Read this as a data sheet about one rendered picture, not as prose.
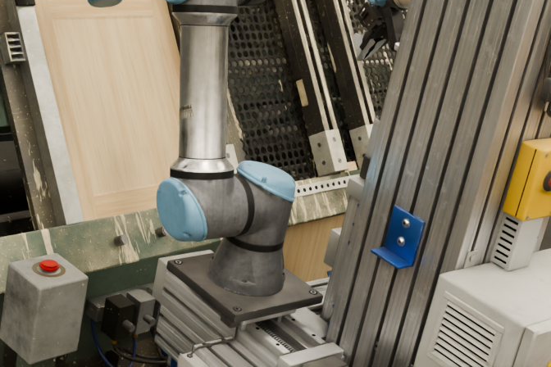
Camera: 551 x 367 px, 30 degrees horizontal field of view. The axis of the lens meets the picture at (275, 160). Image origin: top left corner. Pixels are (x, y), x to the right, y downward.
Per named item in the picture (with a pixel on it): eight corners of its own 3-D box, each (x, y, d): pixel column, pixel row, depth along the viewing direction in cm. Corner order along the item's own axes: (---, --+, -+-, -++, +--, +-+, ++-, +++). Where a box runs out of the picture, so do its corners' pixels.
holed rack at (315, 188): (172, 222, 258) (174, 222, 258) (169, 210, 259) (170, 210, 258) (515, 151, 376) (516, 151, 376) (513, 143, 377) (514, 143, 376)
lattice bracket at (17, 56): (4, 65, 241) (11, 61, 239) (-3, 36, 242) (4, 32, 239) (19, 64, 244) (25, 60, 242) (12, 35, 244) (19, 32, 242)
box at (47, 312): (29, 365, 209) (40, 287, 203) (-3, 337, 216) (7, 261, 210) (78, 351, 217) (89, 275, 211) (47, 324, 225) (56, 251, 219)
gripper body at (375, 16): (374, 18, 273) (398, -16, 266) (390, 41, 269) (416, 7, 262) (353, 18, 268) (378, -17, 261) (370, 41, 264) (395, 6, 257)
